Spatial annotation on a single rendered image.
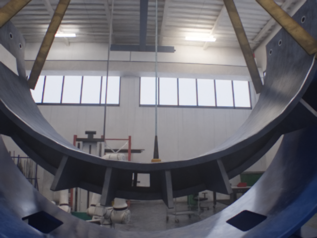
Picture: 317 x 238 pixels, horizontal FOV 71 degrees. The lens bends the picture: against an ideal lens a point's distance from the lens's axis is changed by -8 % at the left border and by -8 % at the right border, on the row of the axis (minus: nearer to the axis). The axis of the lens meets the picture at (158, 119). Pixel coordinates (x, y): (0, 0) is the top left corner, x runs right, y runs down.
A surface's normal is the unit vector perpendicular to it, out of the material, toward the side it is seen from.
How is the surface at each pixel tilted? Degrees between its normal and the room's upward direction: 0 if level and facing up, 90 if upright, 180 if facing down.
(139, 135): 90
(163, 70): 90
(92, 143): 90
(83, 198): 90
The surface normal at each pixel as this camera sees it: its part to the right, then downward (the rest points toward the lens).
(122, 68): 0.07, -0.22
